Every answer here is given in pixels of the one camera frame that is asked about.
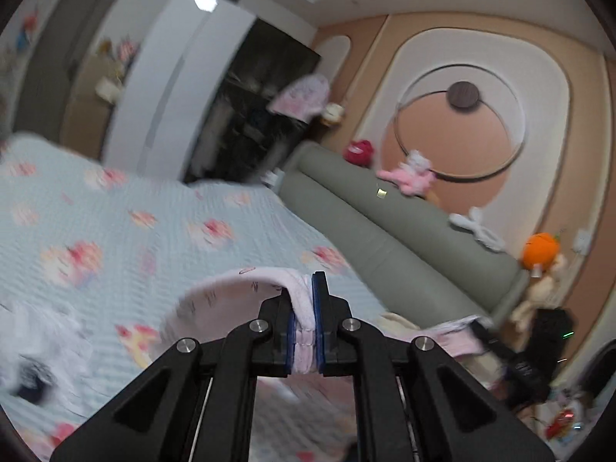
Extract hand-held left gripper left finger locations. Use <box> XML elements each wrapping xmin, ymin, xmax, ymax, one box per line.
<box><xmin>49</xmin><ymin>290</ymin><xmax>295</xmax><ymax>462</ymax></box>

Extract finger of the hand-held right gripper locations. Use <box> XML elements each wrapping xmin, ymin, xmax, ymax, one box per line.
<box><xmin>469</xmin><ymin>320</ymin><xmax>511</xmax><ymax>359</ymax></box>

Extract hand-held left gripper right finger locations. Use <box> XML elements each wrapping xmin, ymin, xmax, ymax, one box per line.
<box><xmin>310</xmin><ymin>271</ymin><xmax>554</xmax><ymax>462</ymax></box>

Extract pink printed pants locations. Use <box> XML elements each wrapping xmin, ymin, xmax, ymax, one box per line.
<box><xmin>159</xmin><ymin>267</ymin><xmax>487</xmax><ymax>462</ymax></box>

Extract beige plush bear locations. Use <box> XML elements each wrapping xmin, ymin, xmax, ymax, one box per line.
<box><xmin>510</xmin><ymin>255</ymin><xmax>569</xmax><ymax>330</ymax></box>

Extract colourful printed bag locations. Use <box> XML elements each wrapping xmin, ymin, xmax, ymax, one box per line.
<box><xmin>541</xmin><ymin>389</ymin><xmax>598</xmax><ymax>446</ymax></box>

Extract orange pumpkin plush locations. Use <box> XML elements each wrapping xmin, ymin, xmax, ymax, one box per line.
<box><xmin>522</xmin><ymin>232</ymin><xmax>561</xmax><ymax>270</ymax></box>

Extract grey-green padded headboard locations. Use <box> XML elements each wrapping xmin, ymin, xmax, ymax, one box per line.
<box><xmin>279</xmin><ymin>143</ymin><xmax>530</xmax><ymax>328</ymax></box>

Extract white plush rabbit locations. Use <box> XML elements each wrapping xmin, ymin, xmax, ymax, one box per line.
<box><xmin>449</xmin><ymin>207</ymin><xmax>506</xmax><ymax>253</ymax></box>

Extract pink plush toy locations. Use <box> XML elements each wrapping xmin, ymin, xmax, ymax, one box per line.
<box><xmin>377</xmin><ymin>150</ymin><xmax>438</xmax><ymax>198</ymax></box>

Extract red plush toy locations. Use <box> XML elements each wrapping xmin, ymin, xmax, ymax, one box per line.
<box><xmin>343</xmin><ymin>139</ymin><xmax>376</xmax><ymax>168</ymax></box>

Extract blue checked cartoon blanket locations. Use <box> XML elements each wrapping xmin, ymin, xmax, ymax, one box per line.
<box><xmin>0</xmin><ymin>132</ymin><xmax>386</xmax><ymax>462</ymax></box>

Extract white cup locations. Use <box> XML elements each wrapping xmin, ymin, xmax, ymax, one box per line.
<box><xmin>321</xmin><ymin>102</ymin><xmax>345</xmax><ymax>126</ymax></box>

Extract dark open cabinet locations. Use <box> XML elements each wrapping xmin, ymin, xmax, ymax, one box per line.
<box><xmin>185</xmin><ymin>18</ymin><xmax>322</xmax><ymax>186</ymax></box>

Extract pink patterned hat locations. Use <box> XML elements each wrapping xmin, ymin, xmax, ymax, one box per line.
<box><xmin>267</xmin><ymin>74</ymin><xmax>330</xmax><ymax>121</ymax></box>

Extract white ruffled garment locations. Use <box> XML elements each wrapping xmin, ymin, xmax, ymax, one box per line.
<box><xmin>0</xmin><ymin>298</ymin><xmax>94</xmax><ymax>402</ymax></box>

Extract white wardrobe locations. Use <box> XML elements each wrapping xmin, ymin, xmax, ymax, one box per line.
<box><xmin>103</xmin><ymin>0</ymin><xmax>258</xmax><ymax>184</ymax></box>

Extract beige storage cabinet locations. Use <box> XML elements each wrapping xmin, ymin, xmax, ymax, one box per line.
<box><xmin>60</xmin><ymin>53</ymin><xmax>126</xmax><ymax>162</ymax></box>

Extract grey-brown door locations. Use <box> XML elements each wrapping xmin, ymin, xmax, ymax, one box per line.
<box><xmin>14</xmin><ymin>0</ymin><xmax>126</xmax><ymax>145</ymax></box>

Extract round brown wall disc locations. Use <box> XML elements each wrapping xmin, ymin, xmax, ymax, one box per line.
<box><xmin>446</xmin><ymin>81</ymin><xmax>482</xmax><ymax>109</ymax></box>

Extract colourful wall decoration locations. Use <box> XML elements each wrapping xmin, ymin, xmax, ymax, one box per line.
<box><xmin>14</xmin><ymin>10</ymin><xmax>40</xmax><ymax>52</ymax></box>

